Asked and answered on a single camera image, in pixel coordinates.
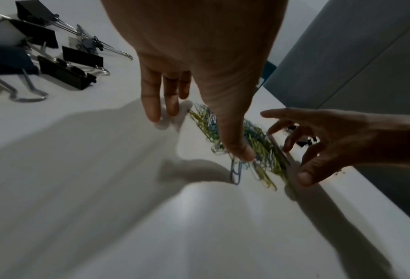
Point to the person's left hand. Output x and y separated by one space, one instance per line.
198 41

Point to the teal divided organizer box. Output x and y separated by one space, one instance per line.
269 72

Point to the group of black binder clips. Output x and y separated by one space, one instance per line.
63 75
308 141

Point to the person's right hand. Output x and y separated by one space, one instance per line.
356 139

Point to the pile of coloured paper clips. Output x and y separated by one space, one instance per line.
260 141

